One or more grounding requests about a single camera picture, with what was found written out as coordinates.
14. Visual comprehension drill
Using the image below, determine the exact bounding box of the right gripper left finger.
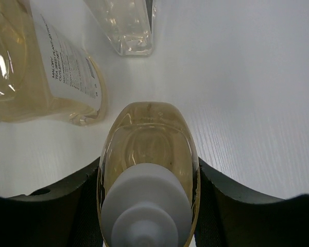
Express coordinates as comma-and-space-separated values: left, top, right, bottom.
0, 159, 103, 246

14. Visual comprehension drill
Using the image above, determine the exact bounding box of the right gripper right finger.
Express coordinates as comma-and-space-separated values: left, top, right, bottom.
194, 160, 309, 246

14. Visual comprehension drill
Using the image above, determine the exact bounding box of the white-capped yellow bottle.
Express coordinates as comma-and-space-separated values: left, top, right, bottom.
97, 102, 200, 246
0, 1, 108, 126

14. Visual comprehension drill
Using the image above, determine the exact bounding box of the grey-capped clear bottle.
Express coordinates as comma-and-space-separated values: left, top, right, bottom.
85, 0, 156, 56

